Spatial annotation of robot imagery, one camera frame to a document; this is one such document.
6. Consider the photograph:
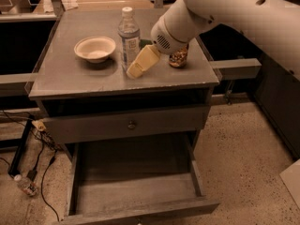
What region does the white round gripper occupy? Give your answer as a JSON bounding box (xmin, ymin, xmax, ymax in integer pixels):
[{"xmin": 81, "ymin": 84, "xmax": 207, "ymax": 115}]
[{"xmin": 127, "ymin": 0, "xmax": 218, "ymax": 79}]

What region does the clear blue-label plastic bottle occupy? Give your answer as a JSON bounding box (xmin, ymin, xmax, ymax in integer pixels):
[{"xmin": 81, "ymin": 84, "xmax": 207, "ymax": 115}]
[{"xmin": 118, "ymin": 7, "xmax": 141, "ymax": 70}]

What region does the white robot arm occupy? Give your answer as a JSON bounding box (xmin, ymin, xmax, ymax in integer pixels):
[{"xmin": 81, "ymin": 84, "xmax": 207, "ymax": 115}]
[{"xmin": 127, "ymin": 0, "xmax": 300, "ymax": 79}]

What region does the round drawer knob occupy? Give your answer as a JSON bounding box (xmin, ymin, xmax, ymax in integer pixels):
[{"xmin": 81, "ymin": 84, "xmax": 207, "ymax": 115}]
[{"xmin": 127, "ymin": 121, "xmax": 136, "ymax": 130}]

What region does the grey wooden drawer cabinet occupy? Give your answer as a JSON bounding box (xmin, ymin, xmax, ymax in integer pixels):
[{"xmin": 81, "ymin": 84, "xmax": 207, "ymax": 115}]
[{"xmin": 28, "ymin": 7, "xmax": 221, "ymax": 161}]

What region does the closed grey top drawer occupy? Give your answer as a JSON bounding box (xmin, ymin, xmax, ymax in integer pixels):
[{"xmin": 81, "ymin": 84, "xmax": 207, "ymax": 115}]
[{"xmin": 43, "ymin": 105, "xmax": 210, "ymax": 143}]

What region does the open grey middle drawer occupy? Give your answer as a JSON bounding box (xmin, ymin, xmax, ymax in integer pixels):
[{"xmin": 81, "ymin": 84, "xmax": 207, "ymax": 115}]
[{"xmin": 61, "ymin": 132, "xmax": 218, "ymax": 225}]

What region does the small bottle on floor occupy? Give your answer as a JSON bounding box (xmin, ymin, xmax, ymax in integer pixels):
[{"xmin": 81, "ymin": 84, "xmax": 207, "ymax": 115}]
[{"xmin": 14, "ymin": 174, "xmax": 38, "ymax": 197}]

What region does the green yellow sponge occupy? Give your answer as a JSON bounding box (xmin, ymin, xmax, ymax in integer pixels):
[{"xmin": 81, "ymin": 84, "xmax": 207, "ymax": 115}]
[{"xmin": 140, "ymin": 39, "xmax": 152, "ymax": 49}]

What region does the gold soda can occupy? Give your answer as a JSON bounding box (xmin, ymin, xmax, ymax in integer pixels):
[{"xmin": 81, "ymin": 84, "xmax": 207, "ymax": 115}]
[{"xmin": 169, "ymin": 45, "xmax": 188, "ymax": 68}]

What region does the white paper bowl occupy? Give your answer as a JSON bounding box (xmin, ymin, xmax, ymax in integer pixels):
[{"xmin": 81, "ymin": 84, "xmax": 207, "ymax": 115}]
[{"xmin": 74, "ymin": 37, "xmax": 116, "ymax": 64}]

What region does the white crumpled cloth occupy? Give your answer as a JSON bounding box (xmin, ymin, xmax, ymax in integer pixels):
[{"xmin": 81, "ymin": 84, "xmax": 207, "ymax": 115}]
[{"xmin": 62, "ymin": 0, "xmax": 78, "ymax": 10}]

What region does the black metal stand leg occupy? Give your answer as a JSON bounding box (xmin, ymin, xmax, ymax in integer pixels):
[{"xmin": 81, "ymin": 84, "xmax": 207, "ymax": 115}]
[{"xmin": 8, "ymin": 115, "xmax": 34, "ymax": 177}]

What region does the white floor board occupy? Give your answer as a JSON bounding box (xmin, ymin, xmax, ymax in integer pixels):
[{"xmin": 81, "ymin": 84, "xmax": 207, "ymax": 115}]
[{"xmin": 279, "ymin": 159, "xmax": 300, "ymax": 209}]

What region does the grey horizontal rail bar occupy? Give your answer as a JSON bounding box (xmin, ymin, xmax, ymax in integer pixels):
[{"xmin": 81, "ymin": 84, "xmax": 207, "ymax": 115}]
[{"xmin": 210, "ymin": 58, "xmax": 262, "ymax": 81}]

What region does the black floor cable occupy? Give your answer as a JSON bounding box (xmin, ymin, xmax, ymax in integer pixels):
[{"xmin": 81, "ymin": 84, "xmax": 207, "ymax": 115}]
[{"xmin": 0, "ymin": 110, "xmax": 64, "ymax": 222}]

